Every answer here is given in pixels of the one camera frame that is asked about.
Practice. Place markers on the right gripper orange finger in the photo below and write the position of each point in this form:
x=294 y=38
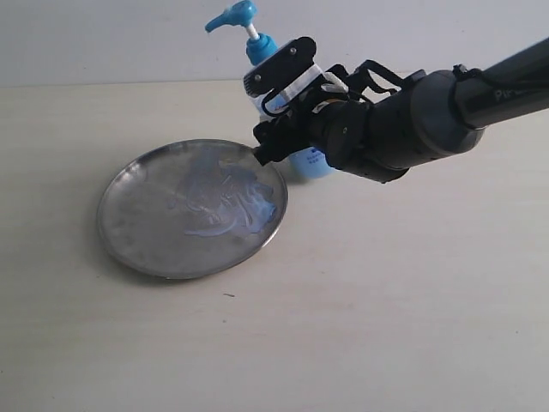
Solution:
x=276 y=141

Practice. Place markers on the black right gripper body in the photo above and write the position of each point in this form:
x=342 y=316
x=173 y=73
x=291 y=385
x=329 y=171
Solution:
x=335 y=126

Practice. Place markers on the blue pump lotion bottle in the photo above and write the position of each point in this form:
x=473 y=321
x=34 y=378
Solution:
x=259 y=47

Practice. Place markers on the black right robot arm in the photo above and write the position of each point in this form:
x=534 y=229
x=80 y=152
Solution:
x=377 y=125

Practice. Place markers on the blue-white soap smear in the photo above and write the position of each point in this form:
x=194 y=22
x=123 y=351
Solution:
x=221 y=198

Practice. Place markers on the round steel plate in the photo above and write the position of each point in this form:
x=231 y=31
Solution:
x=138 y=229

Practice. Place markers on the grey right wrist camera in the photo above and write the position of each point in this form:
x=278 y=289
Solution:
x=281 y=69

